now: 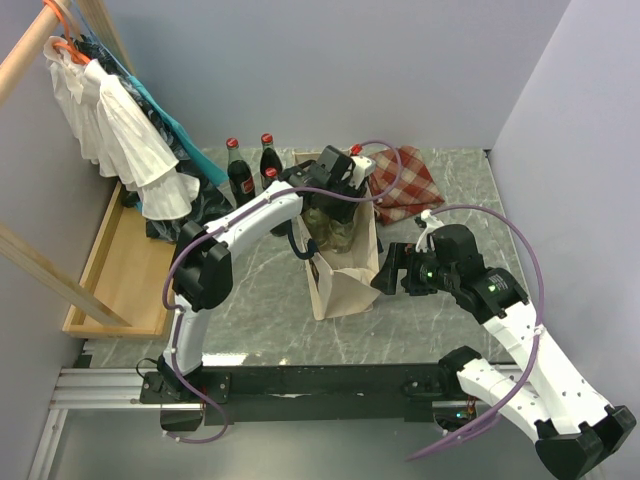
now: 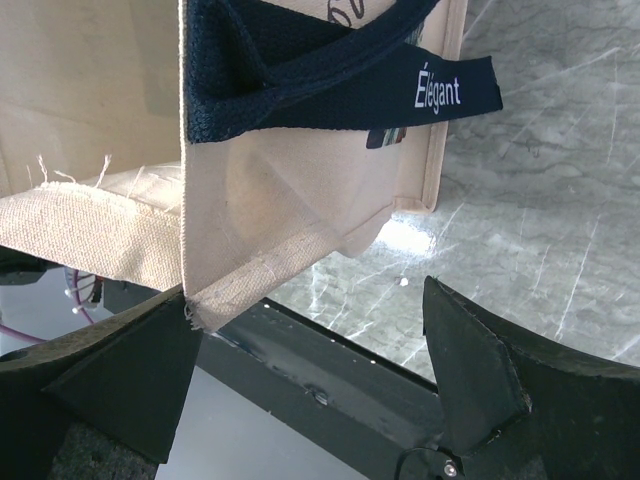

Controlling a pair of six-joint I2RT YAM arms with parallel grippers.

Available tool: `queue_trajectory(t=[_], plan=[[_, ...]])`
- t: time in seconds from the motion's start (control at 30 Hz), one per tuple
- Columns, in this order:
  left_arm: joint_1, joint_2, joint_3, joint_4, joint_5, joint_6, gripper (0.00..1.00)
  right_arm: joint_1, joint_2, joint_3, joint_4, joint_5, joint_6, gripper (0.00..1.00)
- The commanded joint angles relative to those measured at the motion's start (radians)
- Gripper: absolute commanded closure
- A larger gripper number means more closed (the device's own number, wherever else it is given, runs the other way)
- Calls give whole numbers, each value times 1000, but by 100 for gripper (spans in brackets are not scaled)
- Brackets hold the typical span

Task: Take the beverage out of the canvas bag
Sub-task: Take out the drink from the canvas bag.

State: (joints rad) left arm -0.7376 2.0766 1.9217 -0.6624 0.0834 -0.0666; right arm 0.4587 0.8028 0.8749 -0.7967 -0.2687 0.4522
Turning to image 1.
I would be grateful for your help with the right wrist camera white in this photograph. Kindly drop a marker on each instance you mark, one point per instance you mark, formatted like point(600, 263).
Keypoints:
point(429, 223)

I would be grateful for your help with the orange hanger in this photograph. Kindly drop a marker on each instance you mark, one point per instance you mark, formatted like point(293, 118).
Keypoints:
point(65, 30)

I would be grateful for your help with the dark floral garment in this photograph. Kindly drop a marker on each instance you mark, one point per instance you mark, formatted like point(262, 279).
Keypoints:
point(208, 205)

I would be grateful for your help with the aluminium frame rail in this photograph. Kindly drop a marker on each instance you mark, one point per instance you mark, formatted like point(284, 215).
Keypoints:
point(82, 389)

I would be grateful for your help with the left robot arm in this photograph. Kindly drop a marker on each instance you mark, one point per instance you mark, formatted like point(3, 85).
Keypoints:
point(201, 277)

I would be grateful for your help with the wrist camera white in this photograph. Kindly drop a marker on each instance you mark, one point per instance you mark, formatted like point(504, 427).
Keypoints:
point(360, 169)
point(429, 223)

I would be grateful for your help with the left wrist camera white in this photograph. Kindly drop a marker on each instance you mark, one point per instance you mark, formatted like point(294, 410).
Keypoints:
point(360, 169)

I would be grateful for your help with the teal garment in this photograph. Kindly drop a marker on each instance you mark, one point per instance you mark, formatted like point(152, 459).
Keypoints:
point(191, 160)

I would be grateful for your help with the green cap bottle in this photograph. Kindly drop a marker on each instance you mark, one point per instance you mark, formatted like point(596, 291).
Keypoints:
point(317, 224)
point(341, 236)

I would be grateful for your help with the black base beam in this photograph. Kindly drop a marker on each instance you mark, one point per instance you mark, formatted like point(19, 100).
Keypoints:
point(411, 392)

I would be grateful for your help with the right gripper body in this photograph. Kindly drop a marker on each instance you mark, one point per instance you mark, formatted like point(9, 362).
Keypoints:
point(424, 273)

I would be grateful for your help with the wooden clothes rack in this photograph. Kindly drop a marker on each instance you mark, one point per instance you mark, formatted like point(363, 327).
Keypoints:
point(118, 294)

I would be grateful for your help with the white pleated garment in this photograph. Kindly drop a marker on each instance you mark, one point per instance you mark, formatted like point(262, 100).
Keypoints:
point(115, 135)

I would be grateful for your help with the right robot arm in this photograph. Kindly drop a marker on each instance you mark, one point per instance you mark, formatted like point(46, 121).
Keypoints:
point(572, 426)

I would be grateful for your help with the cream canvas tote bag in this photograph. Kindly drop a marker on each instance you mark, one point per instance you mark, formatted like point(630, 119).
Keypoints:
point(339, 284)

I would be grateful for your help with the red plaid folded cloth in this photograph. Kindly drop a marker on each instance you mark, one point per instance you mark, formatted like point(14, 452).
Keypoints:
point(414, 192)

